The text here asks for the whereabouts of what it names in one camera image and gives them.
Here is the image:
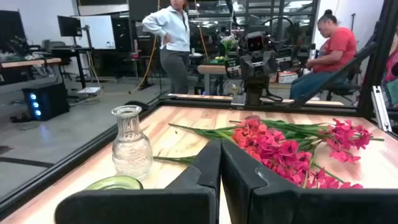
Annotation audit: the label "green glass vase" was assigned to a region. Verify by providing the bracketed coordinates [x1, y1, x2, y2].
[85, 175, 144, 190]

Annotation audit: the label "wooden desk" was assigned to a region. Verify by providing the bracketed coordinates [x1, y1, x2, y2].
[0, 57, 63, 70]

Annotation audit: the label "cardboard box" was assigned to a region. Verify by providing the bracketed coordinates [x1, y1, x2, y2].
[277, 71, 299, 84]

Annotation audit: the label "silver aluminium bracket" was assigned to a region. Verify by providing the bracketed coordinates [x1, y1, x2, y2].
[371, 85, 392, 133]

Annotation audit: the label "pink artificial flower spray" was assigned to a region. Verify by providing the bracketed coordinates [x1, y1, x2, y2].
[261, 118, 386, 164]
[248, 133, 315, 175]
[273, 160, 364, 190]

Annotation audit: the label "large black screen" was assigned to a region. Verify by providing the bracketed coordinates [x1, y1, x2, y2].
[0, 9, 27, 47]

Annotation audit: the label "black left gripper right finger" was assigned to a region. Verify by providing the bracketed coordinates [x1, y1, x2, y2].
[220, 140, 398, 224]

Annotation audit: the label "white flower bouquet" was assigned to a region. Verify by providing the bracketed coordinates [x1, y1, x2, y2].
[220, 34, 238, 62]

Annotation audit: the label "black office chair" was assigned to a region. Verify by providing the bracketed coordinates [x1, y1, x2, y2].
[322, 40, 379, 101]

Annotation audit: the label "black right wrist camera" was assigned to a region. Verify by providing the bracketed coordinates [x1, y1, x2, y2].
[245, 30, 267, 53]

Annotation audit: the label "long yellow cable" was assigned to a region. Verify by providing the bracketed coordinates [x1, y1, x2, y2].
[128, 0, 161, 95]

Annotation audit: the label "black aluminium table frame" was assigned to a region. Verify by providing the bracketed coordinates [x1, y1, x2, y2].
[0, 0, 398, 218]

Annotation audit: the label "clear glass vase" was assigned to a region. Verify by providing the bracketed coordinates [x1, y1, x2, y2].
[111, 105, 154, 182]

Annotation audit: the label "person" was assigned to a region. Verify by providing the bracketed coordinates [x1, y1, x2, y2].
[384, 30, 398, 83]
[289, 9, 358, 100]
[142, 0, 191, 95]

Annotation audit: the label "black monitor on stand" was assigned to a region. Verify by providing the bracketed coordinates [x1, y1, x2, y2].
[57, 15, 83, 37]

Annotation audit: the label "whiteboard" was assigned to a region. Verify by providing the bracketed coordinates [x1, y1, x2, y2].
[70, 14, 116, 50]

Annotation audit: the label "black computer tower blue lights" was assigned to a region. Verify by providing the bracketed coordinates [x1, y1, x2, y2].
[21, 82, 70, 122]

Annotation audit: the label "wooden side table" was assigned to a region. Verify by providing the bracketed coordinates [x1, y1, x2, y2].
[197, 64, 229, 96]

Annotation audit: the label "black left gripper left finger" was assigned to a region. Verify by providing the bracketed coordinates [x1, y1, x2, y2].
[55, 139, 222, 224]

